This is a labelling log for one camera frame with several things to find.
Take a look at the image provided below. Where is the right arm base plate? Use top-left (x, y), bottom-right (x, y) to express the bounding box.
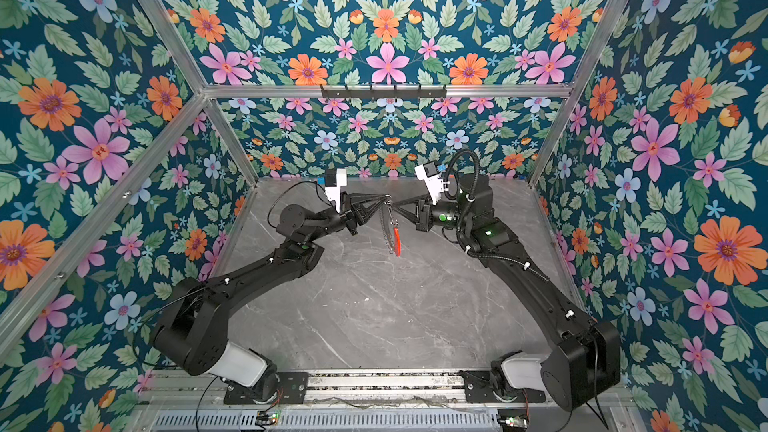
top-left (458, 370), bottom-right (546, 404)

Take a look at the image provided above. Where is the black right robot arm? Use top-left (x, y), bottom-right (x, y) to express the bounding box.
top-left (394, 149), bottom-right (621, 412)

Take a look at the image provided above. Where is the metal keyring holder red handle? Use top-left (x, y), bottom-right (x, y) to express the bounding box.
top-left (379, 196), bottom-right (402, 257)

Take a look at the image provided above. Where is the white vented cable duct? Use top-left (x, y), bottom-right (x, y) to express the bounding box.
top-left (151, 409), bottom-right (501, 431)

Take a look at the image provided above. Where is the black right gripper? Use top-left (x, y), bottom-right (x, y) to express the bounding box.
top-left (394, 193), bottom-right (476, 237)

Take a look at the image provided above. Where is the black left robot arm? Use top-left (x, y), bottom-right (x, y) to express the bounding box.
top-left (151, 192), bottom-right (390, 401)

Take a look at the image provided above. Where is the black hook rail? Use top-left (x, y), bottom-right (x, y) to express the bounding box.
top-left (320, 85), bottom-right (448, 100)

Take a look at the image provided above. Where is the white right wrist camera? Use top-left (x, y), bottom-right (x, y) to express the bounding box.
top-left (414, 161), bottom-right (448, 205)

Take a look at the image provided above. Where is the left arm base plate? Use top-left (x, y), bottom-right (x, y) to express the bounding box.
top-left (223, 372), bottom-right (309, 405)

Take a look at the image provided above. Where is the aluminium mounting rail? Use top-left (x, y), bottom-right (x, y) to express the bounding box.
top-left (143, 368), bottom-right (637, 409)

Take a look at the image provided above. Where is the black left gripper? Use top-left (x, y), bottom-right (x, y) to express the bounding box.
top-left (304, 191), bottom-right (384, 244)

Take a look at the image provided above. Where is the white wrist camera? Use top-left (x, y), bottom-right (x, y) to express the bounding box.
top-left (414, 161), bottom-right (448, 205)
top-left (323, 168), bottom-right (348, 213)

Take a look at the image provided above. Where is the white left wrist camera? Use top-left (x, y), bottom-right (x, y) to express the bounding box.
top-left (323, 168), bottom-right (348, 213)

